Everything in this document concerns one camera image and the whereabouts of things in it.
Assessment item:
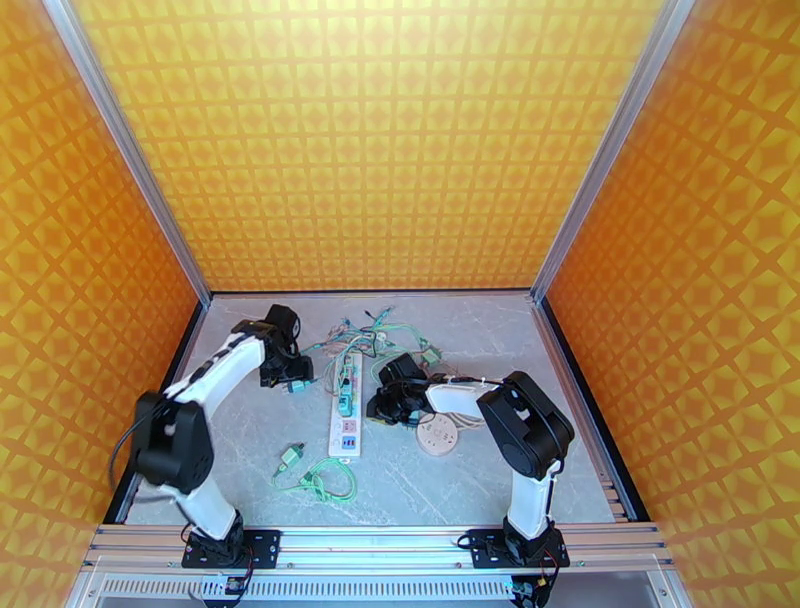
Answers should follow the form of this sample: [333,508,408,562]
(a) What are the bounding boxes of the perforated metal panel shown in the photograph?
[93,574,678,608]

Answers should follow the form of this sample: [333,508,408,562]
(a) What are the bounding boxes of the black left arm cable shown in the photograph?
[109,421,189,504]

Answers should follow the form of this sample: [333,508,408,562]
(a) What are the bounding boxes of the long white power strip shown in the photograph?
[327,351,365,459]

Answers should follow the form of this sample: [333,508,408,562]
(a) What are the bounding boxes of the aluminium frame post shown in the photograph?
[43,0,214,309]
[531,0,696,303]

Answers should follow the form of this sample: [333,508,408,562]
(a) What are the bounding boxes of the teal multi-head USB cable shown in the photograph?
[362,304,401,339]

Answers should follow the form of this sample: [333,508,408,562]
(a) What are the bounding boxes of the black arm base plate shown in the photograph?
[465,529,571,570]
[181,529,283,570]

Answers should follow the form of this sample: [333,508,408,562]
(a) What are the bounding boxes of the round white power socket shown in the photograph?
[416,415,459,458]

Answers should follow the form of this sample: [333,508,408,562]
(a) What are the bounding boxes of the beige round socket cord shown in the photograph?
[431,404,487,433]

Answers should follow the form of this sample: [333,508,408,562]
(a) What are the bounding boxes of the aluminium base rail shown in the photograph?
[81,523,678,570]

